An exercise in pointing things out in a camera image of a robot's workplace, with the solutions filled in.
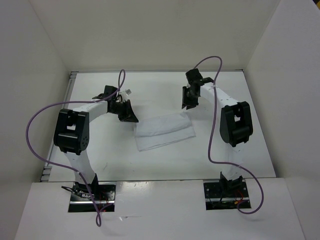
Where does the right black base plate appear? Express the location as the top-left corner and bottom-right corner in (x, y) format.
(203, 180), (251, 211)

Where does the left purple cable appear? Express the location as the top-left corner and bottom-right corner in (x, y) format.
(25, 68), (126, 227)

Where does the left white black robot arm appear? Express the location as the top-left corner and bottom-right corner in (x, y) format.
(53, 85), (139, 200)

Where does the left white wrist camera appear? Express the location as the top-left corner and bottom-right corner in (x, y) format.
(118, 89), (132, 103)

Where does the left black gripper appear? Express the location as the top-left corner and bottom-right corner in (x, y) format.
(109, 99), (139, 123)

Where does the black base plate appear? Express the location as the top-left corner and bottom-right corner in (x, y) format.
(203, 180), (251, 211)
(66, 181), (116, 213)

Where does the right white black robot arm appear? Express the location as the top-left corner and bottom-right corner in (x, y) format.
(182, 68), (253, 197)

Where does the white skirt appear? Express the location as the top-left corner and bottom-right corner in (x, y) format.
(134, 112), (196, 152)

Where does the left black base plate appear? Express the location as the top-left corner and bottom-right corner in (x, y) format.
(66, 181), (116, 213)

